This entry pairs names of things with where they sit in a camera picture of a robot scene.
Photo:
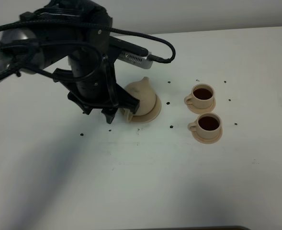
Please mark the beige cup saucer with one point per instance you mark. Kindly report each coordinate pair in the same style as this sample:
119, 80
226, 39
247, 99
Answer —
207, 141
201, 111

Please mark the beige teapot saucer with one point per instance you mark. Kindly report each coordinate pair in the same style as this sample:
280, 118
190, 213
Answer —
151, 115

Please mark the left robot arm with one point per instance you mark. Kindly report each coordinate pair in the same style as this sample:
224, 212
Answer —
69, 41

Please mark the near beige teacup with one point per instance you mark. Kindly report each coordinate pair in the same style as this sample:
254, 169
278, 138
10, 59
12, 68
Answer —
207, 126

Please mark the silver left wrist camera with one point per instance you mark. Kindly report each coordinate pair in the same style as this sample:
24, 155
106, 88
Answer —
129, 53

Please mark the beige clay teapot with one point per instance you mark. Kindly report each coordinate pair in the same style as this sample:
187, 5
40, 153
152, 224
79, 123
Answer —
143, 91

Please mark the beige teacup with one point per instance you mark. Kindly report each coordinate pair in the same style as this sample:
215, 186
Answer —
207, 126
201, 96

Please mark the far beige cup saucer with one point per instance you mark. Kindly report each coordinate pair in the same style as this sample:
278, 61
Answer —
201, 111

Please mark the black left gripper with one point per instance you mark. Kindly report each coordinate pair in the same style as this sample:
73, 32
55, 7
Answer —
92, 84

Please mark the far beige teacup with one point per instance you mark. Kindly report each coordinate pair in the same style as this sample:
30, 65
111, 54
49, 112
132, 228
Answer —
201, 96

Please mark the near beige cup saucer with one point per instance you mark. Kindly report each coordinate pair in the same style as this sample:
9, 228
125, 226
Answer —
207, 141

